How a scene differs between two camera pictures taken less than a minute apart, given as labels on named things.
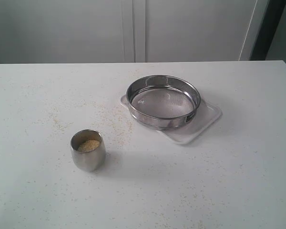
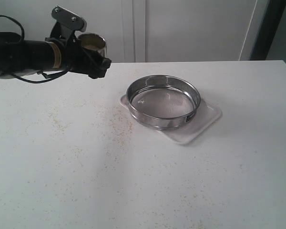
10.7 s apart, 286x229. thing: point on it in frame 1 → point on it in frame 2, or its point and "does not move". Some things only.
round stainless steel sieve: x=163 y=102 does not move
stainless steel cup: x=88 y=150 → x=94 y=42
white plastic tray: x=207 y=114 does not move
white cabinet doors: x=90 y=31 does not move
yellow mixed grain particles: x=89 y=145 → x=93 y=47
